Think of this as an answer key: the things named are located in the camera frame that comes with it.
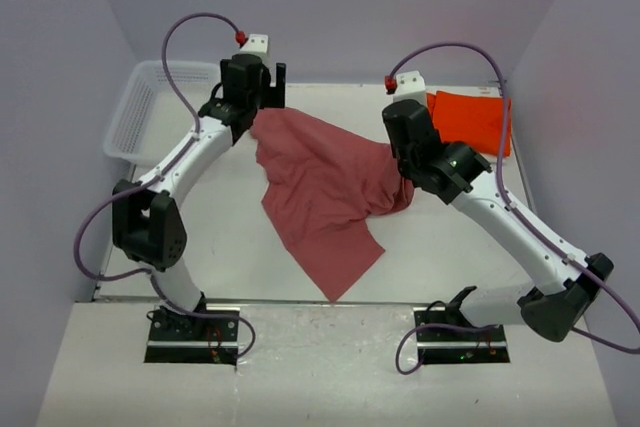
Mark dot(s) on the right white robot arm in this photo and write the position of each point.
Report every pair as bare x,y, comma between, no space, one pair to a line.
562,276

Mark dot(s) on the folded orange t shirt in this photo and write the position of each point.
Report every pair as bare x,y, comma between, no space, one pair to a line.
475,120

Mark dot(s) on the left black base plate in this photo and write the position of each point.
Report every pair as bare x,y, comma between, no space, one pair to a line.
177,339

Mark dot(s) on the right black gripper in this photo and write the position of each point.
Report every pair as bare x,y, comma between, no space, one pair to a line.
394,151

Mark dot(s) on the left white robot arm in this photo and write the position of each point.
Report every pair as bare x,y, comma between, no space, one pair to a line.
146,220

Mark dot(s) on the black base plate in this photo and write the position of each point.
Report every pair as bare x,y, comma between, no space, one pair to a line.
177,339
447,347

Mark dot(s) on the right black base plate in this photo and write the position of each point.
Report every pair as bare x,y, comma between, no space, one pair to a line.
447,347

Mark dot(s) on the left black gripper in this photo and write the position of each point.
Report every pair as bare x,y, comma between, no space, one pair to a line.
275,95

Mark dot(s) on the pink t shirt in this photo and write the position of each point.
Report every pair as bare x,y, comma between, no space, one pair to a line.
323,184

